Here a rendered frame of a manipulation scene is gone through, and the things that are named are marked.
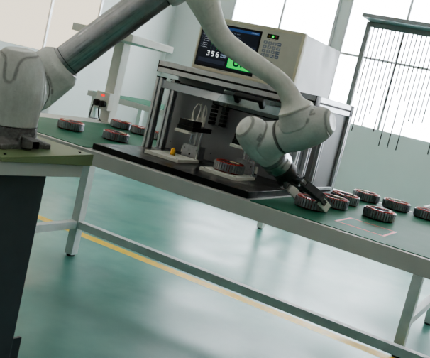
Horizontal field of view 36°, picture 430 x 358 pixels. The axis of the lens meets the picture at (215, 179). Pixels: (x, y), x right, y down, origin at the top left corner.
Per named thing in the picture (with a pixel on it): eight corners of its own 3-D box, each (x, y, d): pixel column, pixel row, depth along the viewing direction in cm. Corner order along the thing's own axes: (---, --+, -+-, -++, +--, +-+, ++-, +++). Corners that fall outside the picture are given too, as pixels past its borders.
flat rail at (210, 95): (301, 122, 234) (304, 114, 234) (158, 87, 263) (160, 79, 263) (302, 122, 235) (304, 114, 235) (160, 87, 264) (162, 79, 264)
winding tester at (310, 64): (291, 89, 240) (306, 33, 237) (191, 67, 260) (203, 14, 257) (328, 100, 274) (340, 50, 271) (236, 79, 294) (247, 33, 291)
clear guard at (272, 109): (277, 121, 212) (282, 102, 211) (213, 104, 223) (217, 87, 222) (313, 126, 240) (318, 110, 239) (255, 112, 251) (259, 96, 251)
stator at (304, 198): (310, 212, 213) (313, 200, 212) (287, 202, 221) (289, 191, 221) (333, 214, 220) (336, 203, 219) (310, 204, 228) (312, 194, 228)
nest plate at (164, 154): (177, 163, 239) (178, 159, 239) (144, 152, 246) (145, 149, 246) (198, 163, 252) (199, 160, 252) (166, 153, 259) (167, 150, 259)
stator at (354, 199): (336, 204, 246) (339, 194, 246) (323, 197, 257) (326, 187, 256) (362, 209, 250) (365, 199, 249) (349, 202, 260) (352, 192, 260)
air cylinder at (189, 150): (196, 160, 258) (199, 147, 257) (179, 155, 262) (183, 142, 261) (202, 161, 263) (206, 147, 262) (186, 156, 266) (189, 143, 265)
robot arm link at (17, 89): (-27, 121, 187) (-18, 42, 183) (-7, 114, 205) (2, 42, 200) (31, 131, 188) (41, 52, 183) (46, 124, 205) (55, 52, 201)
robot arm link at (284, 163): (272, 170, 200) (282, 181, 204) (289, 146, 202) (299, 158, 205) (253, 163, 207) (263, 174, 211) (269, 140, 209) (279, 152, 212)
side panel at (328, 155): (307, 195, 251) (329, 111, 247) (300, 193, 253) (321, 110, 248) (332, 193, 276) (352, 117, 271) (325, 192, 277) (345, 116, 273)
